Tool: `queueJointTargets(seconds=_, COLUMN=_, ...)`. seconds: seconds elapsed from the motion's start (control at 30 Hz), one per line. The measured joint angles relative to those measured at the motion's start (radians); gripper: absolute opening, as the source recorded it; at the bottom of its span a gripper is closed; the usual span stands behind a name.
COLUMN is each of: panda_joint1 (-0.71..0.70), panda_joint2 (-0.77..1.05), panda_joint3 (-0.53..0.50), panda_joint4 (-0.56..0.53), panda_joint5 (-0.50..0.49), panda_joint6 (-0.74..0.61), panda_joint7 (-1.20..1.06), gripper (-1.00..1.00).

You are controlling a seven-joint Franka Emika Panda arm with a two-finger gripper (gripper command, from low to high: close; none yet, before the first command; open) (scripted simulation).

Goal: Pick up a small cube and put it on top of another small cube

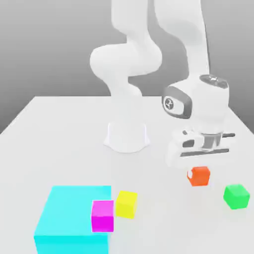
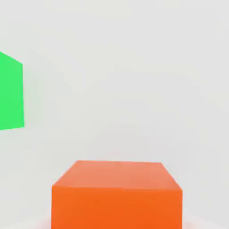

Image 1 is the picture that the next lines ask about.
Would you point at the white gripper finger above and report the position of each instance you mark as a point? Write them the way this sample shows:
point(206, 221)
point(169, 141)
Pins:
point(190, 174)

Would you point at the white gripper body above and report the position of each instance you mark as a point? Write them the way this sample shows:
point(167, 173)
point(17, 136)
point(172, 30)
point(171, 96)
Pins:
point(174, 156)

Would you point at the small orange cube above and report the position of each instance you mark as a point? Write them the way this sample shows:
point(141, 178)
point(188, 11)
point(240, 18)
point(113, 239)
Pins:
point(200, 176)

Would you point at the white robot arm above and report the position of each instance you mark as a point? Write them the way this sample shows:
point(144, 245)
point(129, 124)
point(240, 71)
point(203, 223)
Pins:
point(123, 59)

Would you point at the small green cube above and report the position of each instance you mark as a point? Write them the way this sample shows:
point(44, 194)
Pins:
point(236, 196)

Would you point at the small yellow cube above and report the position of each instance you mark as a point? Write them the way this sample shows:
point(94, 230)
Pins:
point(126, 204)

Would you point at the small magenta cube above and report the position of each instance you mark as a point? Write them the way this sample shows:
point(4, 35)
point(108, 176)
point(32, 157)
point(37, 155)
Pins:
point(102, 216)

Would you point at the large cyan box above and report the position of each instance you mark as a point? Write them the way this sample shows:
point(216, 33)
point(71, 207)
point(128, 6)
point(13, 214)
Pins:
point(67, 216)

